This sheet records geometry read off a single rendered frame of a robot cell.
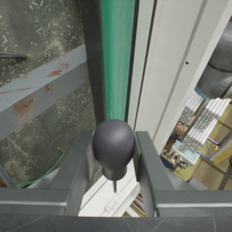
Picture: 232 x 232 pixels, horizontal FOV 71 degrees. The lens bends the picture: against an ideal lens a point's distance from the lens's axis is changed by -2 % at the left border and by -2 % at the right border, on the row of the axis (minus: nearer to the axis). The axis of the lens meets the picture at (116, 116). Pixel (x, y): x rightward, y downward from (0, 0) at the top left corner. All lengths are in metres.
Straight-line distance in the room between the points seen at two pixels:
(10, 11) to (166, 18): 0.93
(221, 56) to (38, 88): 0.76
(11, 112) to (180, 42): 0.18
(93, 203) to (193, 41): 0.36
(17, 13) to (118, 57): 0.92
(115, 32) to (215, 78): 0.75
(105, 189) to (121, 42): 0.33
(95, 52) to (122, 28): 0.04
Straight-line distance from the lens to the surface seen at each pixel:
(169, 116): 0.27
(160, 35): 0.21
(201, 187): 0.55
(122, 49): 0.19
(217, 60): 0.85
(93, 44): 0.19
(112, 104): 0.23
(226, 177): 14.89
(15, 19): 1.08
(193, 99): 4.75
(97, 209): 0.41
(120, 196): 0.41
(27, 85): 0.20
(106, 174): 0.18
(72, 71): 0.20
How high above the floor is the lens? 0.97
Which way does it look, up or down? 23 degrees down
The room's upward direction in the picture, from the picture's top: 125 degrees clockwise
